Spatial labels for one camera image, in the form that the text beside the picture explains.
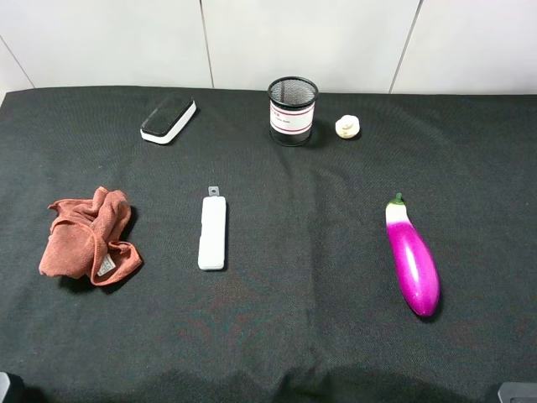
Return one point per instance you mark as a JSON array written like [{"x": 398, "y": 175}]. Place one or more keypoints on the white rectangular plastic case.
[{"x": 212, "y": 245}]

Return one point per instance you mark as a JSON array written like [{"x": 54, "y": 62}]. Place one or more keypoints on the black mesh pen holder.
[{"x": 292, "y": 107}]

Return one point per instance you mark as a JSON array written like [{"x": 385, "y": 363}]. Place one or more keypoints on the small white rubber duck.
[{"x": 348, "y": 127}]

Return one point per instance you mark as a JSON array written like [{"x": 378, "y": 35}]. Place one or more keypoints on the black table cloth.
[{"x": 308, "y": 306}]

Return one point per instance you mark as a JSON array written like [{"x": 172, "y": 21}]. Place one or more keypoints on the black and white board eraser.
[{"x": 168, "y": 119}]

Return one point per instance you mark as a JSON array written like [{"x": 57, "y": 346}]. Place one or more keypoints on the purple toy eggplant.
[{"x": 415, "y": 269}]

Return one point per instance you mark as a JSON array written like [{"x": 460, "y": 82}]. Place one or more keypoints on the crumpled orange cloth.
[{"x": 85, "y": 239}]

